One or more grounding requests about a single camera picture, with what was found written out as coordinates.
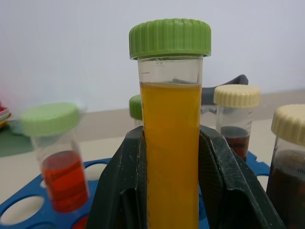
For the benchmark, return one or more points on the blue test tube rack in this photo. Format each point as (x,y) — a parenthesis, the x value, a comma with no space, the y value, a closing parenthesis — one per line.
(21,205)

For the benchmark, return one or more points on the red liquid tube green cap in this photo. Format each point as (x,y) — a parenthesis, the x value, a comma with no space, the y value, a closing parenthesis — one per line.
(62,167)

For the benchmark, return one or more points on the stack of colourful plates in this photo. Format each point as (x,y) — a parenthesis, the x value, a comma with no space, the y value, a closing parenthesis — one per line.
(4,115)

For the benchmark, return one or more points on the dark grey curved object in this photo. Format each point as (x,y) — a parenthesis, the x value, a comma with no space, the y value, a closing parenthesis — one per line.
(228,84)

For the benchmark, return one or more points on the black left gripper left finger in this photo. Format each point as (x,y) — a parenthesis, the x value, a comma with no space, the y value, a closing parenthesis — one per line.
(114,181)

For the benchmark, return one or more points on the test tube green cap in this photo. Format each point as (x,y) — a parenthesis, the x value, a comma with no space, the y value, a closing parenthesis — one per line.
(136,108)

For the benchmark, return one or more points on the brown liquid tube cream cap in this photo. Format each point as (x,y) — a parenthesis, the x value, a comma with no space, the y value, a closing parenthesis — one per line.
(288,167)
(236,119)

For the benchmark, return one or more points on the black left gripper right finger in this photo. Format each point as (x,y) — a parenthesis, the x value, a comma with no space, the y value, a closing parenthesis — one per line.
(238,186)

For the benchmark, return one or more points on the yellow liquid tube green cap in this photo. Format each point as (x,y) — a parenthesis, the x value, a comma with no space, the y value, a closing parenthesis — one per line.
(171,133)

